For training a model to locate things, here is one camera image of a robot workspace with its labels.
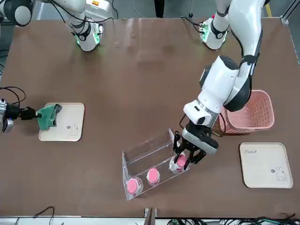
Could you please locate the clear acrylic shelf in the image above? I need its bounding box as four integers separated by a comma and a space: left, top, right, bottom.
121, 127, 190, 202

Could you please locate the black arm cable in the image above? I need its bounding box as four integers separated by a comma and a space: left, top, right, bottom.
0, 86, 26, 111
231, 23, 263, 78

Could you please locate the white control box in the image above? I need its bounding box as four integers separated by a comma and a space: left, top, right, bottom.
85, 0, 111, 14

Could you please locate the black pole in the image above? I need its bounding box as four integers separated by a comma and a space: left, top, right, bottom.
153, 0, 165, 19

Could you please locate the green cloth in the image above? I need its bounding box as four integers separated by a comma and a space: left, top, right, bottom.
35, 104, 63, 131

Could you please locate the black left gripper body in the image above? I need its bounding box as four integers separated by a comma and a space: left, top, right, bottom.
186, 121, 213, 143

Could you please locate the black base cable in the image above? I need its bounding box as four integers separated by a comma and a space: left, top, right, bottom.
180, 15, 204, 33

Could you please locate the aluminium frame corner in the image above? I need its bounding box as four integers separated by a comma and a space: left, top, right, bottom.
280, 0, 300, 24

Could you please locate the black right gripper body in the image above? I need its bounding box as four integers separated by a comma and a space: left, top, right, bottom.
4, 102, 23, 121

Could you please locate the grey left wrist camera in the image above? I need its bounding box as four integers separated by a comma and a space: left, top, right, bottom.
182, 127, 219, 155

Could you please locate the pink plastic basket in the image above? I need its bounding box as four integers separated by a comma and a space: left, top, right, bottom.
218, 90, 276, 135

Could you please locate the cream rabbit print tray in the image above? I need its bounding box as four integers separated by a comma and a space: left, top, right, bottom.
239, 142, 294, 189
38, 102, 85, 142

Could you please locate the black cable tangle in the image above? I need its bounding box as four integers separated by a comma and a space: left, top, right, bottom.
167, 212, 300, 225

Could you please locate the thin black loose cable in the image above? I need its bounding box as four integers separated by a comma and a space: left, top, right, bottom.
33, 206, 55, 225

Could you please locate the white bottle pink cap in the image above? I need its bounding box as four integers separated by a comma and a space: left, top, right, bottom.
169, 152, 189, 174
146, 167, 161, 187
126, 177, 144, 196

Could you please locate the aluminium frame post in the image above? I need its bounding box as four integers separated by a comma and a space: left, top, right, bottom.
143, 207, 158, 225

